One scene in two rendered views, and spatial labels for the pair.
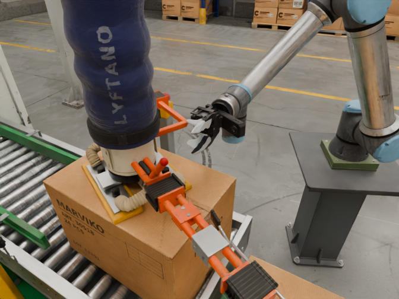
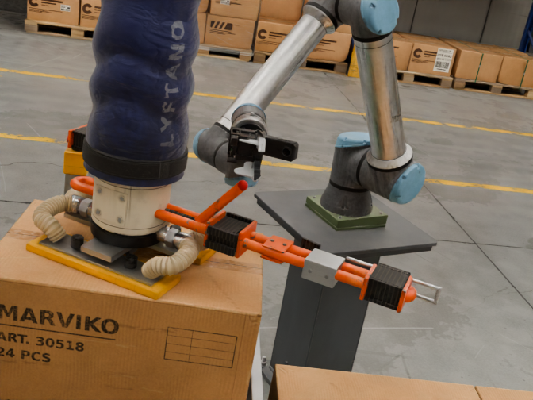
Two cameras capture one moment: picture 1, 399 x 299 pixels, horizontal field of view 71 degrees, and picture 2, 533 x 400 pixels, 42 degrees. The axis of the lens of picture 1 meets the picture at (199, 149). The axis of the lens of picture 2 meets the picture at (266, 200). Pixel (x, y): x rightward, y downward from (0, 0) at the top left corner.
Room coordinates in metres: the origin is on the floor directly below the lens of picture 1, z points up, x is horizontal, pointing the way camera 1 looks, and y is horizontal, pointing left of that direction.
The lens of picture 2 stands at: (-0.53, 0.83, 1.72)
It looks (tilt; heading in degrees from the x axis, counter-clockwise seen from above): 22 degrees down; 324
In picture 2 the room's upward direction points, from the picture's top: 10 degrees clockwise
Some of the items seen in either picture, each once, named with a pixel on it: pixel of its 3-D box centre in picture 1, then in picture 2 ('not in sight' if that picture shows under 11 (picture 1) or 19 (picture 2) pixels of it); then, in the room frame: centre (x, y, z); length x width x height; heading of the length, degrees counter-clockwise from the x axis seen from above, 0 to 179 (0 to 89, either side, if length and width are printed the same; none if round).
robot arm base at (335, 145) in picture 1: (350, 143); (348, 193); (1.19, -0.77, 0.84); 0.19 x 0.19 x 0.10
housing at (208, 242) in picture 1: (209, 245); (323, 267); (0.42, -0.02, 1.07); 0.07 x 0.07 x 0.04; 35
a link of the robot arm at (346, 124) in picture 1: (358, 120); (356, 158); (1.19, -0.77, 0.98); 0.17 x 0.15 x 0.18; 8
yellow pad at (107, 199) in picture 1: (108, 183); (103, 256); (0.74, 0.32, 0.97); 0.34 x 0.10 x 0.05; 35
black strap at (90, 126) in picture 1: (125, 120); (136, 151); (0.80, 0.24, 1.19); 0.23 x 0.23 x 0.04
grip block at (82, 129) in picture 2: (155, 99); (90, 139); (1.19, 0.20, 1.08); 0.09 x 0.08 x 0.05; 125
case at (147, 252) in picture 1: (145, 215); (128, 322); (0.79, 0.22, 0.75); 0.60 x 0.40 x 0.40; 58
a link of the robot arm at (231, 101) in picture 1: (224, 108); (249, 132); (0.85, -0.08, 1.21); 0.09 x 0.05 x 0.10; 60
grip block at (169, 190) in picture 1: (165, 191); (230, 233); (0.59, 0.10, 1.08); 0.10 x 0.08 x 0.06; 125
